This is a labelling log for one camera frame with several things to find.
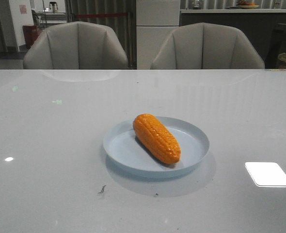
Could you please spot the red bin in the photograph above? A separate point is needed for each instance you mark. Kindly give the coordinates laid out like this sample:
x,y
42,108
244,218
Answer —
x,y
31,33

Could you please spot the orange toy corn cob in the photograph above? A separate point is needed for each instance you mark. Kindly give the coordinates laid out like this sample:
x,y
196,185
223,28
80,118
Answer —
x,y
157,138

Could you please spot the beige upholstered chair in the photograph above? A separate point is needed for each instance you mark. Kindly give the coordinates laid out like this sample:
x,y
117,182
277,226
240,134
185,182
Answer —
x,y
207,46
76,45

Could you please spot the light blue round plate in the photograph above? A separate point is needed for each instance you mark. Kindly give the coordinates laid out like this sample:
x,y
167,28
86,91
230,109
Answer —
x,y
127,152

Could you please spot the fruit bowl on counter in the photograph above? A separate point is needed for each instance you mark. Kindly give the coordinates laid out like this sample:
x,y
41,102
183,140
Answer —
x,y
243,4

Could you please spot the right beige upholstered chair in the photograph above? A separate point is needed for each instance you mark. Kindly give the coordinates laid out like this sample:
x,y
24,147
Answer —
x,y
207,46

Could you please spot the white drawer cabinet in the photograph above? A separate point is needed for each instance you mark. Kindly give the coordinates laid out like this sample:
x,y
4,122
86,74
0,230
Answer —
x,y
154,20

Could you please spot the left beige upholstered chair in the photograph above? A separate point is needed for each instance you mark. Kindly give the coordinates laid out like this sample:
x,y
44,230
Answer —
x,y
76,45

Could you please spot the dark grey sideboard counter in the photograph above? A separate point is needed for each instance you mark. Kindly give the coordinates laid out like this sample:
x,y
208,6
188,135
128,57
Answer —
x,y
265,28

